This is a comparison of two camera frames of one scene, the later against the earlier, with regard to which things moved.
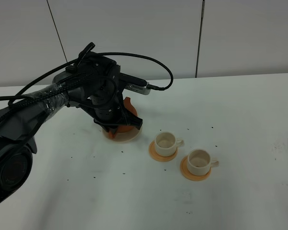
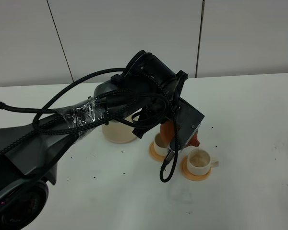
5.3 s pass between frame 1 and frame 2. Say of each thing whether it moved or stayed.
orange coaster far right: stayed
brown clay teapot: moved
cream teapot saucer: stayed
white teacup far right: stayed
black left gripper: moved
